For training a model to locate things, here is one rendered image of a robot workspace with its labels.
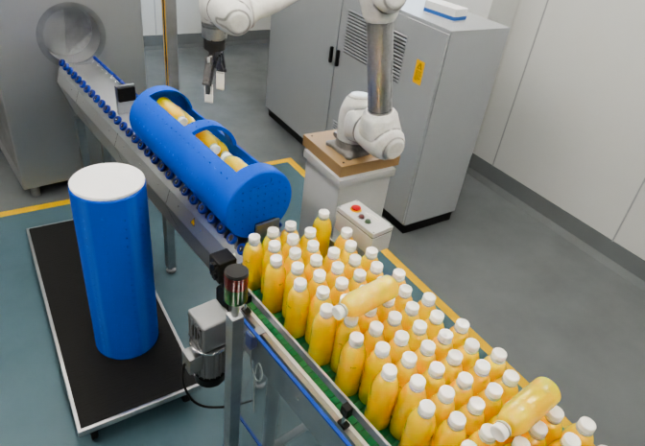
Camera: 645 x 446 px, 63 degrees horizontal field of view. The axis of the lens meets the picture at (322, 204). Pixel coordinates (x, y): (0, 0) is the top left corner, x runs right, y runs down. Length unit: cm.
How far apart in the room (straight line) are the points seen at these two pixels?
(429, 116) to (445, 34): 50
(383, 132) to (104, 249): 120
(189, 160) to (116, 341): 95
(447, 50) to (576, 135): 142
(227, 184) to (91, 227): 59
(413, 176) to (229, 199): 192
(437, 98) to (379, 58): 132
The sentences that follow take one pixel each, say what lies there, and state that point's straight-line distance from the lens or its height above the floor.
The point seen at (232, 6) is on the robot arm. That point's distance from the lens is 172.
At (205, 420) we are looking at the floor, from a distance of 261.
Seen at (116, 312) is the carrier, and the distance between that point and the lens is 245.
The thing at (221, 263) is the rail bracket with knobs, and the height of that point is 100.
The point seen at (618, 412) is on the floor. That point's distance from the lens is 324.
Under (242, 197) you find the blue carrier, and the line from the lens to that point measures 185.
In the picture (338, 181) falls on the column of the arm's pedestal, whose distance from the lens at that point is 232.
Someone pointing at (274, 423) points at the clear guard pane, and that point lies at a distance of 180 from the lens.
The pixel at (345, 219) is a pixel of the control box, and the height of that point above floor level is 107.
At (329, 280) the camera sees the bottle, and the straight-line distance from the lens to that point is 167.
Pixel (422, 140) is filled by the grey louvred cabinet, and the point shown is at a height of 76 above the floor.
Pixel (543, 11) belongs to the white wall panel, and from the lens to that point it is 437.
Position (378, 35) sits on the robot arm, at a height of 166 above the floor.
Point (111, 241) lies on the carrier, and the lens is 220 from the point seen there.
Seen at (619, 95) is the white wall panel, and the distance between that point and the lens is 406.
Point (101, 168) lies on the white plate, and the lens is 229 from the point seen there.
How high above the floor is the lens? 216
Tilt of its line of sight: 33 degrees down
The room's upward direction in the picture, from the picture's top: 8 degrees clockwise
